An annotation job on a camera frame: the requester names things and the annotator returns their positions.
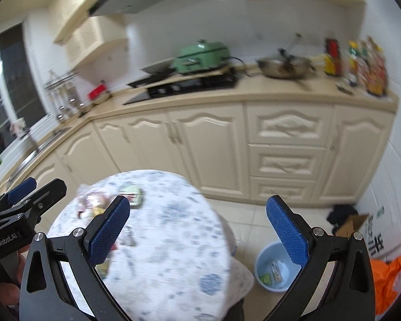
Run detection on black cloth on floor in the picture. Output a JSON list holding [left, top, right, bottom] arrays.
[[327, 204, 358, 235]]

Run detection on faucet with cloth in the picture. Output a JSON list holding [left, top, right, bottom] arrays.
[[9, 117, 39, 152]]

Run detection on green instant noodle packet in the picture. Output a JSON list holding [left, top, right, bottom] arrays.
[[119, 183, 143, 208]]

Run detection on white printed carton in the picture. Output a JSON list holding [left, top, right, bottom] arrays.
[[362, 173, 401, 259]]

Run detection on brown cardboard box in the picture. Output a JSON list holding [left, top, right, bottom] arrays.
[[335, 214, 369, 238]]

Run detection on light blue trash bucket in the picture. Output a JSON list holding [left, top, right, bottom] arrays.
[[254, 241, 301, 293]]

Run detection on red condiment bottle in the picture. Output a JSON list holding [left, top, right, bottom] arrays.
[[324, 36, 342, 77]]

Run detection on black gas stove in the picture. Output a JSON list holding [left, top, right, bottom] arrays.
[[124, 69, 239, 105]]

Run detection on red lidded bowl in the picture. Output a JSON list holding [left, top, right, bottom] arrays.
[[87, 81, 112, 105]]

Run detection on round floral tablecloth table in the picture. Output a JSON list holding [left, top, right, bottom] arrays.
[[46, 169, 256, 321]]

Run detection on green electric cooker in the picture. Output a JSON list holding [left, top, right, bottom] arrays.
[[172, 39, 230, 75]]

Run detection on cream upper cabinet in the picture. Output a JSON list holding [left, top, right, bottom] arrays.
[[63, 15, 127, 70]]

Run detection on kitchen window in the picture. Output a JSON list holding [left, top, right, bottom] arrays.
[[0, 24, 46, 154]]

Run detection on cream lower kitchen cabinets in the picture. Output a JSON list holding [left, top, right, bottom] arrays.
[[0, 101, 397, 231]]

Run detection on steel wok pan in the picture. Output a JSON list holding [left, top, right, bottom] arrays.
[[256, 33, 316, 80]]

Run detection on group of seasoning bottles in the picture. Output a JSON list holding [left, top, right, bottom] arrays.
[[345, 36, 388, 97]]

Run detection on person's left hand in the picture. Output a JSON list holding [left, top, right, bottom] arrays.
[[0, 245, 30, 306]]

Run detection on black power cable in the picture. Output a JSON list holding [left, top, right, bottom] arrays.
[[227, 56, 255, 78]]

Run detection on clear plastic food bag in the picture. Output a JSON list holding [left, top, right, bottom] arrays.
[[76, 184, 111, 219]]

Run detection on orange plastic bag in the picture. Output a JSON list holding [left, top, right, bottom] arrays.
[[370, 255, 401, 316]]

